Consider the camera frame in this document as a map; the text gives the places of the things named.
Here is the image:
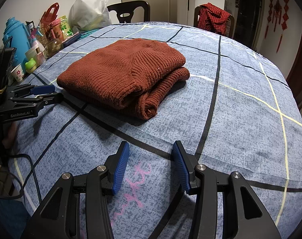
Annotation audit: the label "blue checked table cloth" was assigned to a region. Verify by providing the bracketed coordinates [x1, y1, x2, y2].
[9, 23, 302, 238]

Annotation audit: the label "black wooden chair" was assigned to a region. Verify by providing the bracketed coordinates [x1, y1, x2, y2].
[107, 0, 150, 23]

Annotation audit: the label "red gift bag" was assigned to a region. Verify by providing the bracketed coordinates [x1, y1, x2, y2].
[40, 2, 59, 30]

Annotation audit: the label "white cosmetic bottle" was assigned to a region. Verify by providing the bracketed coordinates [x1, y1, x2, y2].
[25, 35, 46, 66]

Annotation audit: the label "dark blue flat case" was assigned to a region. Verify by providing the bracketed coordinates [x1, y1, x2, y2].
[62, 32, 81, 48]

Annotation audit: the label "rust red knit sweater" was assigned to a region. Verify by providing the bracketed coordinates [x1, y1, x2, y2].
[57, 38, 190, 120]

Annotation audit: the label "blue thermos jug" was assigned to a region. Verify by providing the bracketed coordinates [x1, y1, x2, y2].
[2, 17, 31, 72]

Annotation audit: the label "person's left hand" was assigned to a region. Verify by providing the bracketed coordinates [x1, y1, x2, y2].
[0, 122, 17, 146]

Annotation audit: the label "red Chinese knot decoration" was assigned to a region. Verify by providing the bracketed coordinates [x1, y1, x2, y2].
[264, 0, 290, 52]

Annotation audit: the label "white plastic bag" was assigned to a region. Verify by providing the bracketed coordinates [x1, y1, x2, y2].
[68, 0, 112, 32]

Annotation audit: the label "wooden chair under red garment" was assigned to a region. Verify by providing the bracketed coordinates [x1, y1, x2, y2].
[193, 5, 235, 38]

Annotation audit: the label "white paper cup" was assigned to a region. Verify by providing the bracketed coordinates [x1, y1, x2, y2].
[11, 64, 24, 83]

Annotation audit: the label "glass jar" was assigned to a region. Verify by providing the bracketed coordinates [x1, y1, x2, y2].
[46, 38, 64, 58]

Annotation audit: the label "red checked garment on chair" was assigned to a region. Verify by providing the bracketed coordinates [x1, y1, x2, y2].
[197, 3, 231, 35]

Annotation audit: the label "pink lidded cup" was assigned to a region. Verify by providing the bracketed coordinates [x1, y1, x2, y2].
[50, 18, 64, 42]

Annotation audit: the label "black cable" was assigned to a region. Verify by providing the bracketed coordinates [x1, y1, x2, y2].
[0, 153, 44, 205]

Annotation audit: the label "green floral box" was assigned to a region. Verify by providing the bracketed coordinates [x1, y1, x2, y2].
[59, 16, 73, 39]

